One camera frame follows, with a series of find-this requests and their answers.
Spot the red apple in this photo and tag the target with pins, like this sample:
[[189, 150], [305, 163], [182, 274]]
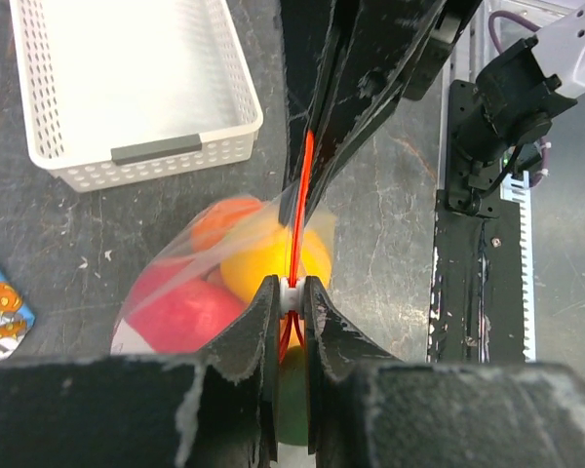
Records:
[[182, 319]]

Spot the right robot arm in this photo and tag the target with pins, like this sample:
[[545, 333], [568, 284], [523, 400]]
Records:
[[518, 94]]

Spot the blue cable duct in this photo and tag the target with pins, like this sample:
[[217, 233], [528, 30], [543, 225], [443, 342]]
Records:
[[515, 195]]

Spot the green watermelon ball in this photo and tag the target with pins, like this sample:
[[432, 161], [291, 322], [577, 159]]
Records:
[[292, 418]]

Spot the white plastic basket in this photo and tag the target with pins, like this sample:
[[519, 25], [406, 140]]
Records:
[[116, 92]]

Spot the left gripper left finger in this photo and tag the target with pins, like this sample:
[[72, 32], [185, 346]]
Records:
[[212, 408]]

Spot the orange fruit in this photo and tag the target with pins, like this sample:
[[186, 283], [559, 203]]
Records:
[[211, 226]]

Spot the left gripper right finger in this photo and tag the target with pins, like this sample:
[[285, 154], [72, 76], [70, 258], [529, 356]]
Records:
[[368, 409]]

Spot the yellow lemon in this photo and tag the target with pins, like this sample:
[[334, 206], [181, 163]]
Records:
[[243, 271]]

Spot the clear zip top bag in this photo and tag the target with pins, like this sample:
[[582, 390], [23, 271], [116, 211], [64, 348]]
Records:
[[206, 277]]

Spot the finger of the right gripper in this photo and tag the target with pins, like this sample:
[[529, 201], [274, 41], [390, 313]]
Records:
[[372, 51], [311, 41]]

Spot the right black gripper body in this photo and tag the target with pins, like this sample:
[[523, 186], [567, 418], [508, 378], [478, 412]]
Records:
[[438, 44]]

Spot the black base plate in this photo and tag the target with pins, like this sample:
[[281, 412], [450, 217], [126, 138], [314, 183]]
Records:
[[473, 313]]

